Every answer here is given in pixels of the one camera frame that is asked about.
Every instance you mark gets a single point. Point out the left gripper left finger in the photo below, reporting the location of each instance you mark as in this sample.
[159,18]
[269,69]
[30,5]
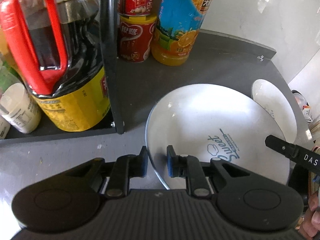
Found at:
[126,167]

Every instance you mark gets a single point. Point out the white plate Bakery print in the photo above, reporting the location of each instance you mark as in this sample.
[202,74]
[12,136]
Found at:
[268,96]

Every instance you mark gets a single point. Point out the black metal shelf rack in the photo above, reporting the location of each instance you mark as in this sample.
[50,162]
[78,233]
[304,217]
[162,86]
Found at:
[112,122]

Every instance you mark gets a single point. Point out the brown trash bin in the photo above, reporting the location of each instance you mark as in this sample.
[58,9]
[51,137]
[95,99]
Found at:
[304,105]

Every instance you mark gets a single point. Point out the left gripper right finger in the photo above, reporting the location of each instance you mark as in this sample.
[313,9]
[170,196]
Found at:
[191,170]

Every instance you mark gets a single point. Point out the small white clip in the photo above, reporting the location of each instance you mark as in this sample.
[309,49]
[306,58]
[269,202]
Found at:
[261,58]

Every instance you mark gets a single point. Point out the soy sauce bottle red handle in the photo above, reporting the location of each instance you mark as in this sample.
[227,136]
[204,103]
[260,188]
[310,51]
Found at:
[56,46]

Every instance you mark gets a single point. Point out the small white labelled jar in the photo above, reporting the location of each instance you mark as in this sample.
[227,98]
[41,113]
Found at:
[20,109]

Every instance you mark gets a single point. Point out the orange juice bottle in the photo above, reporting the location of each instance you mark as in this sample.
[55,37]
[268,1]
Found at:
[177,27]

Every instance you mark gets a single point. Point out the white plate Sweet print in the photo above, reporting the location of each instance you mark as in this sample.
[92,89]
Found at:
[211,121]

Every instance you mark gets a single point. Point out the person's right hand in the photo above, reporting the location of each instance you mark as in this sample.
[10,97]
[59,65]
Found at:
[310,225]

